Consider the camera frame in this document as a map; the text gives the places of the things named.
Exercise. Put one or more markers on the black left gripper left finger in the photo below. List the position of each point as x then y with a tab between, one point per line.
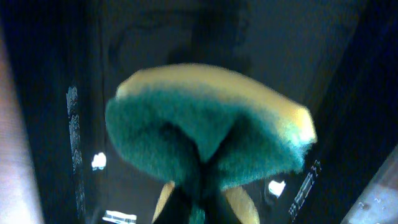
174	205

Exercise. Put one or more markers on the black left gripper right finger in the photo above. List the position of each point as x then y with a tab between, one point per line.
218	210

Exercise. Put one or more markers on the green and yellow sponge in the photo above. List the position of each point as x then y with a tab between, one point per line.
208	128

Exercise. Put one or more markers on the dark brown serving tray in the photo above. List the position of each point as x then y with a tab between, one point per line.
377	204

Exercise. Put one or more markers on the black small tray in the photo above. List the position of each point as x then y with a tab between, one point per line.
338	58

